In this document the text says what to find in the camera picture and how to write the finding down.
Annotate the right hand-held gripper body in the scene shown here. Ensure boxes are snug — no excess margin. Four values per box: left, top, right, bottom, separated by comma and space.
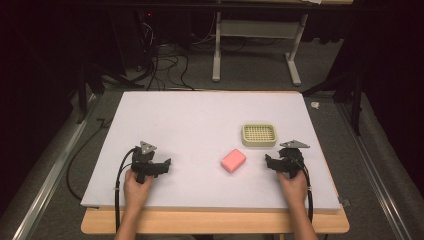
278, 139, 311, 180

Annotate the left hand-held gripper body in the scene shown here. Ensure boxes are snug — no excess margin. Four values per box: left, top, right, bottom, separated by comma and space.
130, 140, 158, 185

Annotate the pale green soap dish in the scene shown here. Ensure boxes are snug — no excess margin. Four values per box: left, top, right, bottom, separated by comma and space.
241, 123, 278, 148

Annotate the pink soap bar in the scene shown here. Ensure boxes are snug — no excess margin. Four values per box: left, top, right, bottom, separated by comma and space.
220, 148, 248, 174

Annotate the person's right hand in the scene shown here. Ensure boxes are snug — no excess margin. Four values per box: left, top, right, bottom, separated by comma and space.
276, 169, 309, 208

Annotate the person's left hand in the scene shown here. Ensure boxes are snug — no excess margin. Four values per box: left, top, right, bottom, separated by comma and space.
123, 169, 155, 210

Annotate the white foam mat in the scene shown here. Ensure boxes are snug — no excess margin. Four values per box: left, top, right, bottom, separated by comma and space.
80, 90, 342, 215

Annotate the wooden table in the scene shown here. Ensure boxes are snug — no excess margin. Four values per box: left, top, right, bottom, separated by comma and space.
80, 89, 351, 235

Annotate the black tripod stand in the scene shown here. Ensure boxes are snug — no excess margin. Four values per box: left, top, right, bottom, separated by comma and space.
301, 71, 365, 137
75, 62, 146, 125

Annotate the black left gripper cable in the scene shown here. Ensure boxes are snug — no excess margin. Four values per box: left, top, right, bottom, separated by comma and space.
114, 148, 136, 233

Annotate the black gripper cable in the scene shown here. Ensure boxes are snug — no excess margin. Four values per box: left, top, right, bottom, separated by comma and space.
114, 148, 136, 233
293, 156, 315, 224

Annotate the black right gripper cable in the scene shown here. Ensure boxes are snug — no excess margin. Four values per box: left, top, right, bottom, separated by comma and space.
293, 156, 315, 224

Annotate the black floor cable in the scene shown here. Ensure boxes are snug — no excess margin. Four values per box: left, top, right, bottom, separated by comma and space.
65, 117, 114, 202

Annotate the aluminium floor rail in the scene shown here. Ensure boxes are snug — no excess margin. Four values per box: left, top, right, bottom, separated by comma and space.
12, 93, 98, 240
335, 101, 413, 240

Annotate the tangle of black cables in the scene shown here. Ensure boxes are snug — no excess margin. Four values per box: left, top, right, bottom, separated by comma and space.
134, 19, 198, 92

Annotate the white metal desk frame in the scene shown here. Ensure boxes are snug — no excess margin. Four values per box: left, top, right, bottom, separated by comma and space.
211, 11, 310, 87

